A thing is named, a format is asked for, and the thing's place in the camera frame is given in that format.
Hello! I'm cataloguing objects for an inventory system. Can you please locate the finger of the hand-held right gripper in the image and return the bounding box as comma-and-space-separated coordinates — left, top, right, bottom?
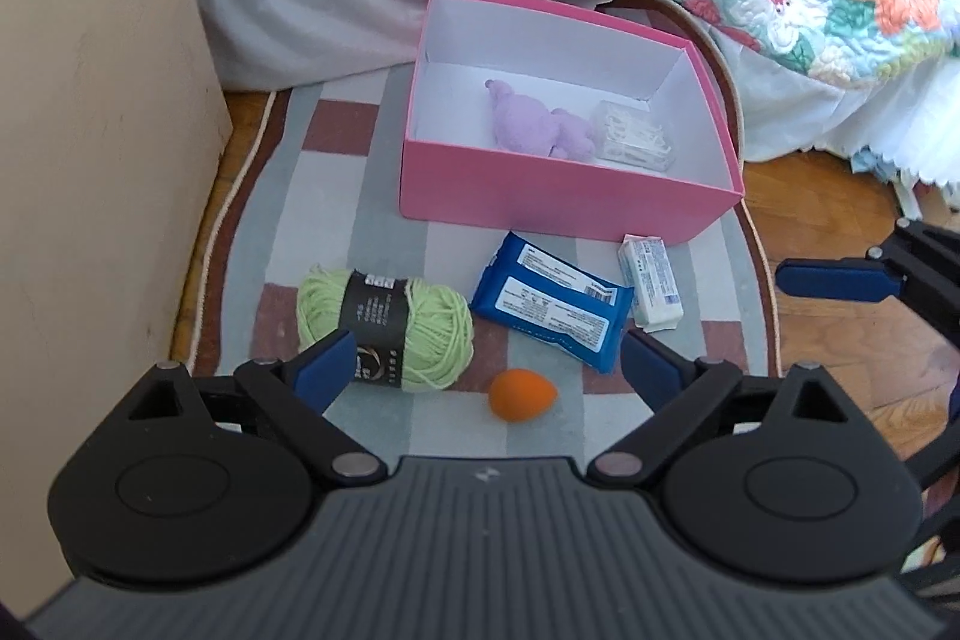
775, 218, 960, 352
904, 362, 960, 498

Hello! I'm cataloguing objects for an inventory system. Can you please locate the orange makeup sponge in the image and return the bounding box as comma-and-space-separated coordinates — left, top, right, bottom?
487, 368, 560, 422

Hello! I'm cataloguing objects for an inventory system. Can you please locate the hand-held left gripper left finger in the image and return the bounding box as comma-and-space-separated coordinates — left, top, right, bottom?
105, 329, 380, 483

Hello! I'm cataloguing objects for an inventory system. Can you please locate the blue wet wipes pack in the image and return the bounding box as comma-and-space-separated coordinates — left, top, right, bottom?
470, 231, 637, 375

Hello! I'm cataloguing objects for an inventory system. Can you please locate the white tissue pack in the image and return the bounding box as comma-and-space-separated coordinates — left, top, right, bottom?
616, 233, 686, 333

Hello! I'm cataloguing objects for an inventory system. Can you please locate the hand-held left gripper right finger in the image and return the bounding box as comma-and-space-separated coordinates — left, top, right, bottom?
585, 329, 871, 483

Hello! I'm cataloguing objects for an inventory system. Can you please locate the pink cardboard box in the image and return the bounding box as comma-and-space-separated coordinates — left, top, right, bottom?
397, 0, 747, 247

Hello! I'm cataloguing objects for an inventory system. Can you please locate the clear floss pick box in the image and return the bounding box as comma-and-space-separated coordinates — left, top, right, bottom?
589, 100, 676, 172

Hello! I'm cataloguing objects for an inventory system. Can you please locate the beige cabinet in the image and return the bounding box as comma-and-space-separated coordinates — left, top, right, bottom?
0, 0, 233, 611

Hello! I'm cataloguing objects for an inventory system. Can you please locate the green yarn ball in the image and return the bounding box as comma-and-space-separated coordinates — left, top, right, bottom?
296, 263, 476, 393

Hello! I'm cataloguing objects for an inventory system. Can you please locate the checkered rug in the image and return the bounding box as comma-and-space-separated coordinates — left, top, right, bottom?
169, 0, 785, 461

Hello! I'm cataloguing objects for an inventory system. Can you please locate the purple plush toy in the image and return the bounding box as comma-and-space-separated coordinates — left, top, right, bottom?
484, 79, 597, 161

